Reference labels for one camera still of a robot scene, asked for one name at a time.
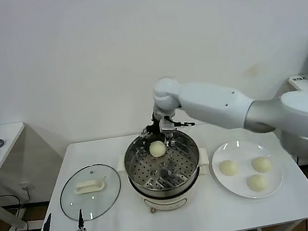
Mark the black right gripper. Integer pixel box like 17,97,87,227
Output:
136,110,177,153

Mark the white steamed baozi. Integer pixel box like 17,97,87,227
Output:
148,139,168,159
218,158,240,178
245,172,269,194
250,155,274,176

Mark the glass pot lid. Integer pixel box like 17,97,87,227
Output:
55,161,126,224

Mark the stainless steel steamer basket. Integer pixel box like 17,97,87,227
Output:
121,128,205,197

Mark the white round plate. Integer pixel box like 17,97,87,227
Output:
209,134,287,205

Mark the white flat box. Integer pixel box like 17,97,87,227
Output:
289,73,308,93

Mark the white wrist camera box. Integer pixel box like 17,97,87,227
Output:
159,116,176,134

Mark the black camera cable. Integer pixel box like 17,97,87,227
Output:
172,119,196,129

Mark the white wall outlet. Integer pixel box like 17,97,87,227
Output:
19,181,36,193

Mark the black floor cable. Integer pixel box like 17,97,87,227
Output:
0,192,23,214

